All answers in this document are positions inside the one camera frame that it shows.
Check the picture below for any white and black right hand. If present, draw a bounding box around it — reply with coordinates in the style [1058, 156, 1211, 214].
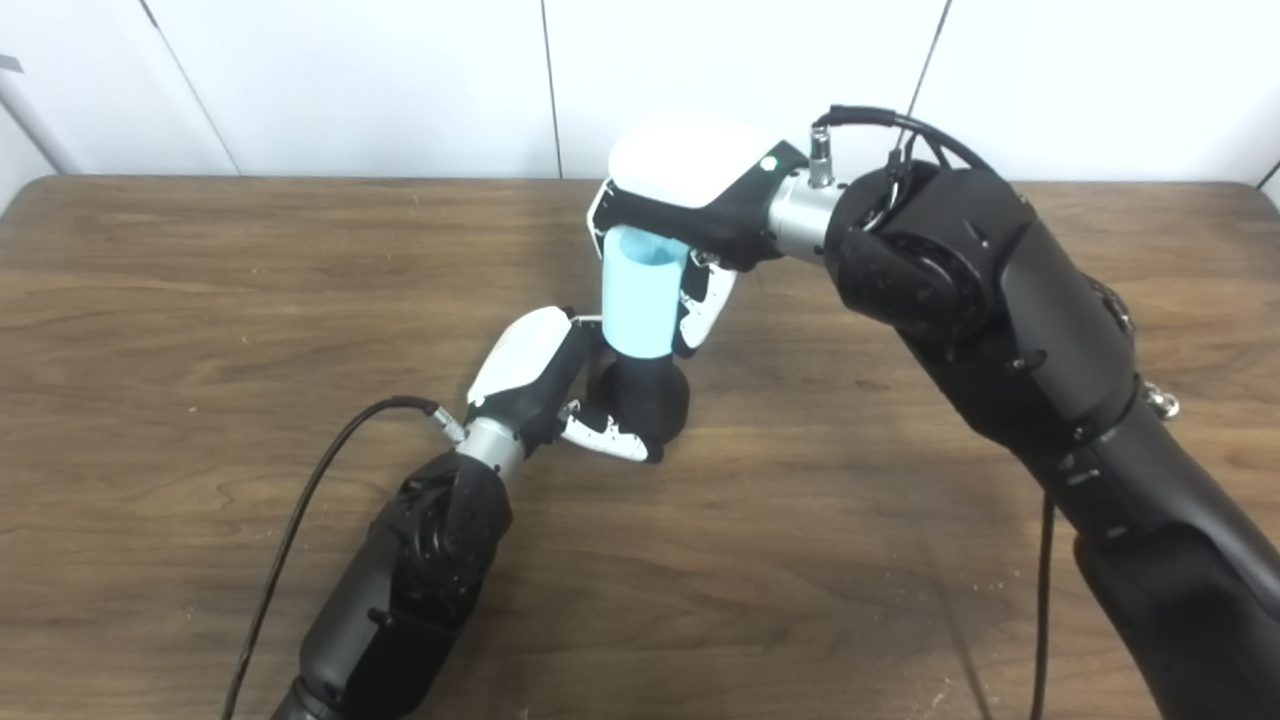
[586, 113, 809, 359]

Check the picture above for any white and black left hand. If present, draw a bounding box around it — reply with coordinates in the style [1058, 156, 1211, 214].
[465, 305, 666, 464]

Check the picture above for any light blue cylinder cup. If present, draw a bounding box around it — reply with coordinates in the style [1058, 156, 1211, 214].
[601, 225, 689, 359]

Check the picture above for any black nozzle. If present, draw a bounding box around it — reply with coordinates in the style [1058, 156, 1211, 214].
[583, 345, 691, 461]

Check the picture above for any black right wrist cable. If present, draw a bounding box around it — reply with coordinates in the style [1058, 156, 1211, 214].
[808, 104, 1057, 720]

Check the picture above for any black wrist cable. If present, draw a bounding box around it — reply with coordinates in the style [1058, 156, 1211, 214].
[808, 104, 1057, 720]
[220, 396, 467, 720]

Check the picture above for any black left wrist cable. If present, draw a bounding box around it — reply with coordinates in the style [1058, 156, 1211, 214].
[220, 396, 467, 720]

